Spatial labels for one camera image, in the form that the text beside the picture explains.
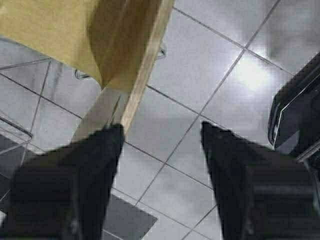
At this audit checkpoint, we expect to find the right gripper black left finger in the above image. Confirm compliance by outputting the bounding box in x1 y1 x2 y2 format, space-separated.
4 123 124 240

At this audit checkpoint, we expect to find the black robot base right corner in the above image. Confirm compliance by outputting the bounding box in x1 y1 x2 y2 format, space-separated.
267 53 320 158

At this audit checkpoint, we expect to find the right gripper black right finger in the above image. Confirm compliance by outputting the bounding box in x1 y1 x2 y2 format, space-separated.
200 120 320 240

